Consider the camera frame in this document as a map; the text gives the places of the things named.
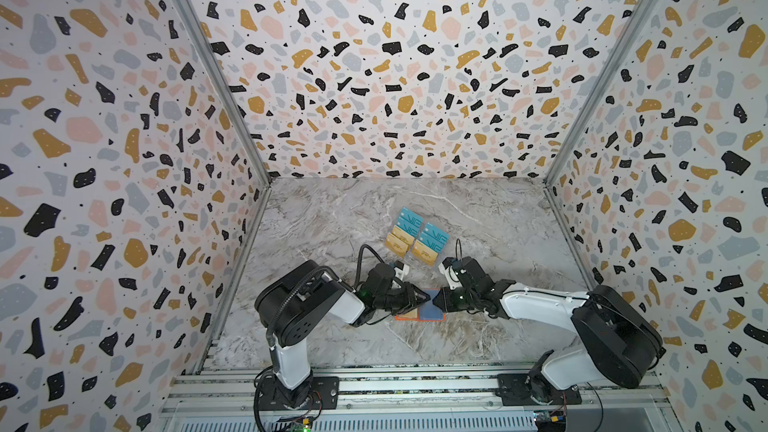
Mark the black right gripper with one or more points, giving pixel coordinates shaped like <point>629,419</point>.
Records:
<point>448,299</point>

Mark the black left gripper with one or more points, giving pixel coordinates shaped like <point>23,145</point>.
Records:
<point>411,297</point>

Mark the orange card holder wallet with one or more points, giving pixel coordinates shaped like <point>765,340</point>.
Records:
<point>429,313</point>

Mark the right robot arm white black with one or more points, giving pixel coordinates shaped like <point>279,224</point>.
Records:
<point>615,342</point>

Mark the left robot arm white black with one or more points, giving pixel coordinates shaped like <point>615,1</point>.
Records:
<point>291,308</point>

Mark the clear acrylic card stand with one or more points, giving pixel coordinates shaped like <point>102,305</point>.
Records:
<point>420,231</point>

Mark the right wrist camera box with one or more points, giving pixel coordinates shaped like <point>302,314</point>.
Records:
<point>446,269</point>

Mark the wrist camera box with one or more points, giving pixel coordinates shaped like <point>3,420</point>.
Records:
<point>401,270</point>
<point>446,269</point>

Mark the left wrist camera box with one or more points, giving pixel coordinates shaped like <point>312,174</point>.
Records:
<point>401,270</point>

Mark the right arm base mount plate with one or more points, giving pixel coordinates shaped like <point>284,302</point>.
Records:
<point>521,390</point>

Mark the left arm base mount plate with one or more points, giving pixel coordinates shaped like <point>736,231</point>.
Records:
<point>316,393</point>

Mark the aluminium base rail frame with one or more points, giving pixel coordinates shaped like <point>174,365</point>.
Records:
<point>421,398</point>

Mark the aluminium corner post right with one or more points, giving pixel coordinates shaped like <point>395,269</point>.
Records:
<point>623,46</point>

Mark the aluminium corner post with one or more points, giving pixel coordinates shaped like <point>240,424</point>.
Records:
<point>205,53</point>
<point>623,46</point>

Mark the aluminium corner post left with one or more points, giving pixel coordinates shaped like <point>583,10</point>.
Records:
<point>205,53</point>

